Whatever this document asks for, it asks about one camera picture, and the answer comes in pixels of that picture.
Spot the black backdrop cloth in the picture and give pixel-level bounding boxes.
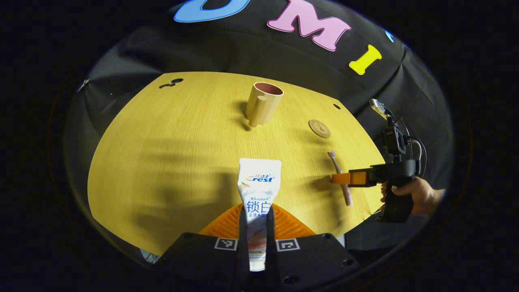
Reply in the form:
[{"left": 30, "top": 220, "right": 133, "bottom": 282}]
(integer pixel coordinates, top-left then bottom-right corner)
[{"left": 65, "top": 0, "right": 455, "bottom": 252}]

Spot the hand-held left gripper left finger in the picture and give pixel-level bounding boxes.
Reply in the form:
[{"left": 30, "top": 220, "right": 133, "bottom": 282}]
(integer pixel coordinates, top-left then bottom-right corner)
[{"left": 156, "top": 203, "right": 250, "bottom": 292}]

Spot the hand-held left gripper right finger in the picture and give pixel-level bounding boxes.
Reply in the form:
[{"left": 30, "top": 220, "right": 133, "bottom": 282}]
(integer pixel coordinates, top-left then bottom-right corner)
[{"left": 266, "top": 203, "right": 361, "bottom": 292}]

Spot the pink toothbrush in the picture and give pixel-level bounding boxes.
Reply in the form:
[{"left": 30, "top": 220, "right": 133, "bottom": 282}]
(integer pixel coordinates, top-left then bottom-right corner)
[{"left": 328, "top": 151, "right": 354, "bottom": 206}]

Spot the white toothpaste tube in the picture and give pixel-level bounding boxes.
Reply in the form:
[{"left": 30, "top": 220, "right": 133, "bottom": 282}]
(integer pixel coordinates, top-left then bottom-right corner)
[{"left": 237, "top": 158, "right": 282, "bottom": 271}]

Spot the round brown coaster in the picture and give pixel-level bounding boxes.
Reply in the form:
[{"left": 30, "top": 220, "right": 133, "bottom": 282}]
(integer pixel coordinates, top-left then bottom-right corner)
[{"left": 309, "top": 119, "right": 331, "bottom": 139}]

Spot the beige cup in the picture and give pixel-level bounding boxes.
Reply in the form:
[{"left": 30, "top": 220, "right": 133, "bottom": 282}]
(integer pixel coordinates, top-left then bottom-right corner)
[{"left": 245, "top": 82, "right": 284, "bottom": 128}]

